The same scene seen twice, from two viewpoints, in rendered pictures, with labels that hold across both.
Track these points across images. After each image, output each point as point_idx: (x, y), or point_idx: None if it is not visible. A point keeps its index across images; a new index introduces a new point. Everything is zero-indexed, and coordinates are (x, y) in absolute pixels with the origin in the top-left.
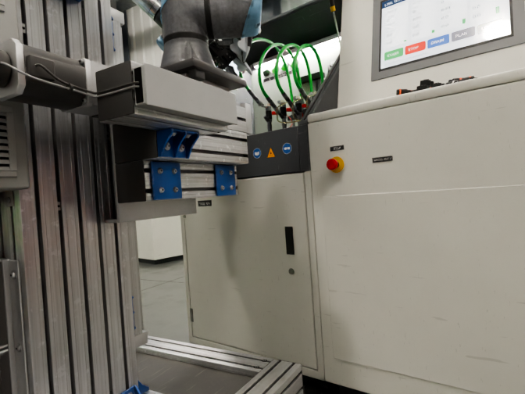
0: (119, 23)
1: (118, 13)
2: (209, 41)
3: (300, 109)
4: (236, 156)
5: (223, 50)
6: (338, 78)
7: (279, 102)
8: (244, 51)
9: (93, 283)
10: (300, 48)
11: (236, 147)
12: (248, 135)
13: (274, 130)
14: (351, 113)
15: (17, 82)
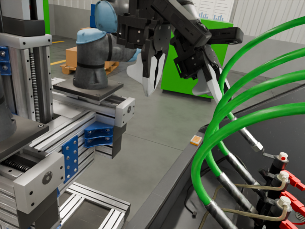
0: (16, 49)
1: (14, 40)
2: (175, 35)
3: (268, 227)
4: (1, 221)
5: (187, 52)
6: None
7: (266, 174)
8: (139, 82)
9: None
10: (251, 116)
11: (0, 214)
12: (154, 189)
13: (128, 222)
14: None
15: None
